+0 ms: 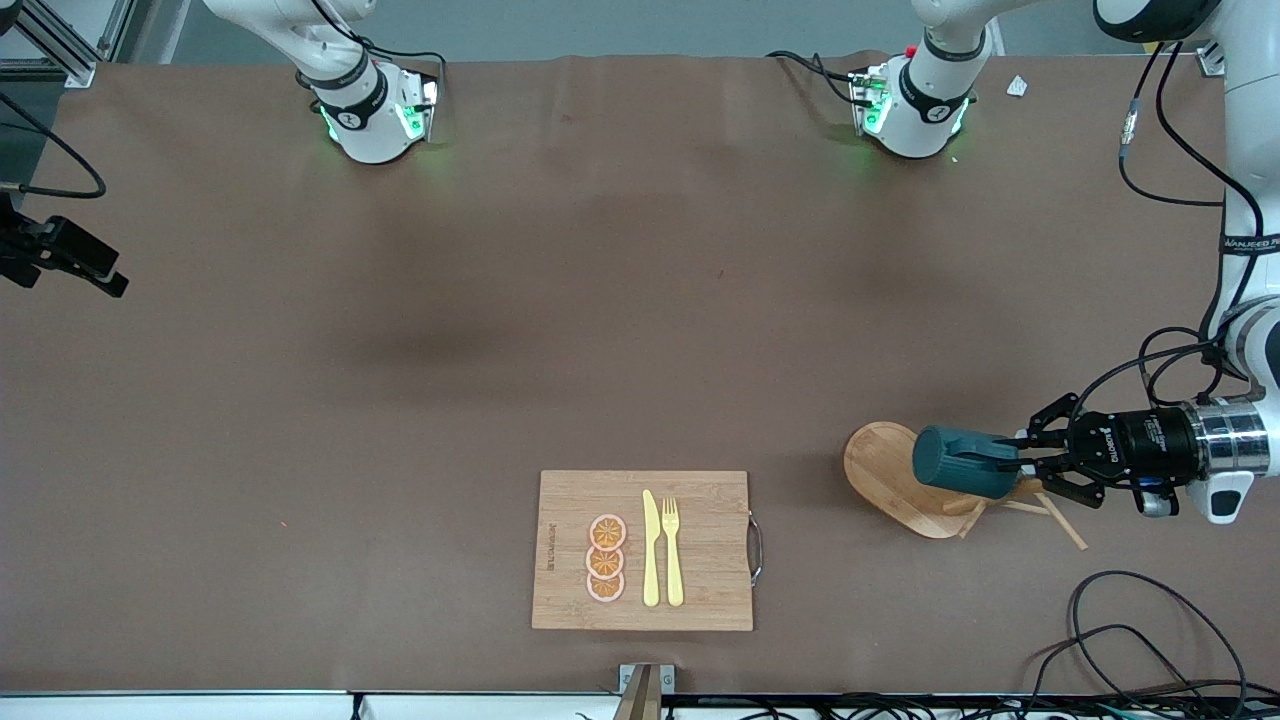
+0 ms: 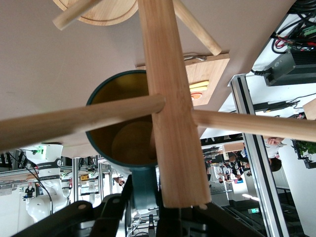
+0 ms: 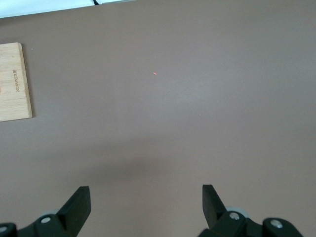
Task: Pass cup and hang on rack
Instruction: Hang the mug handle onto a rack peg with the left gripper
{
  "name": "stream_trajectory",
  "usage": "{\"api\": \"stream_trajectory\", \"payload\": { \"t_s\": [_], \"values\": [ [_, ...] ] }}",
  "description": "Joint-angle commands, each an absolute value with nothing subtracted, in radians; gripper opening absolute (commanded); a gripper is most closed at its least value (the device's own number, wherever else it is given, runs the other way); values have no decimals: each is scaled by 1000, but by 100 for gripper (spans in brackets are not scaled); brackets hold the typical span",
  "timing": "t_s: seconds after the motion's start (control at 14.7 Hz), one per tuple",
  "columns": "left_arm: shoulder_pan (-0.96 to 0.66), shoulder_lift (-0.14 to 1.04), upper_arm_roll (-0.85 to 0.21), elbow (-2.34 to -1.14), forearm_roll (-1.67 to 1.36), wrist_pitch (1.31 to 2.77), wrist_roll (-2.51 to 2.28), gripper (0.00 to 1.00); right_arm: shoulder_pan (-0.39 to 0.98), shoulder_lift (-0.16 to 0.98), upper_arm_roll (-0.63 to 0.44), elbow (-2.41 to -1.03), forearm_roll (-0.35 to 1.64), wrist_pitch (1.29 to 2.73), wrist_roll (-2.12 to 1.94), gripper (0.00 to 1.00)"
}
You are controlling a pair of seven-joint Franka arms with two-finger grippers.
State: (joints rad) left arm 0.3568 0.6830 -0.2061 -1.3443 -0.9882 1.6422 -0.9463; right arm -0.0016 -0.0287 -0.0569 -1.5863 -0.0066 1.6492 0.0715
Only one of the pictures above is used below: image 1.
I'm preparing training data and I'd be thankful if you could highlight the dark green ribbed cup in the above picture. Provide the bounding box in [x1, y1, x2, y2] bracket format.
[912, 425, 1023, 501]

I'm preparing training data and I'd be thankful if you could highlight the wooden mug rack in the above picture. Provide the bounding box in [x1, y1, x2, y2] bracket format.
[842, 421, 1089, 552]

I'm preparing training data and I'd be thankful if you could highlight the brown table cover mat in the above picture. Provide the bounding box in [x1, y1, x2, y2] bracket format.
[0, 50, 1280, 697]

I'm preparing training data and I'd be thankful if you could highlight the bamboo cutting board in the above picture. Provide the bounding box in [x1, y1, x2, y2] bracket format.
[531, 470, 765, 632]

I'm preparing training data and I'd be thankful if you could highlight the yellow plastic fork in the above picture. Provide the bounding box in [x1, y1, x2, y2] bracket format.
[661, 497, 685, 608]

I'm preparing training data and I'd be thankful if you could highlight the yellow plastic knife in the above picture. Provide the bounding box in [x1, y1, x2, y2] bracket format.
[642, 489, 662, 608]

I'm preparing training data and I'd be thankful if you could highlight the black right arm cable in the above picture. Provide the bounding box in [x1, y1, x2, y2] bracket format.
[0, 92, 108, 200]

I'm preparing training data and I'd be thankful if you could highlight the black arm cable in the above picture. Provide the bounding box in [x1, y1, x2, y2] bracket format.
[0, 92, 108, 200]
[1075, 38, 1229, 413]

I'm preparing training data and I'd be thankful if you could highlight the black looped floor cable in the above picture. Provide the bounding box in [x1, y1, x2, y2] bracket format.
[1068, 570, 1249, 706]
[1028, 624, 1206, 701]

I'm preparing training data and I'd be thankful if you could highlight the aluminium frame profile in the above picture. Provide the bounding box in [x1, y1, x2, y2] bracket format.
[10, 0, 97, 89]

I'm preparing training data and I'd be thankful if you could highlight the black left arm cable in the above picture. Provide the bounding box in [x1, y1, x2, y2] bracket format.
[1075, 38, 1229, 413]

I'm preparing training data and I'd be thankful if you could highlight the black cable bundle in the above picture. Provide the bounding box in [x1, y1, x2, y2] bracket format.
[660, 692, 1280, 720]

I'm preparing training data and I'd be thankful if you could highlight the black left base cable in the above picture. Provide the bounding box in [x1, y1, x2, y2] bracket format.
[766, 49, 863, 107]

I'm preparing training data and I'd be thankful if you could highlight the white table edge rail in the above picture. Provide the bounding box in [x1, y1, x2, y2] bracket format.
[0, 690, 621, 720]

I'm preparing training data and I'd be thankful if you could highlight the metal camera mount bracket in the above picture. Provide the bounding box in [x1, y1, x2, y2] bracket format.
[612, 664, 676, 720]

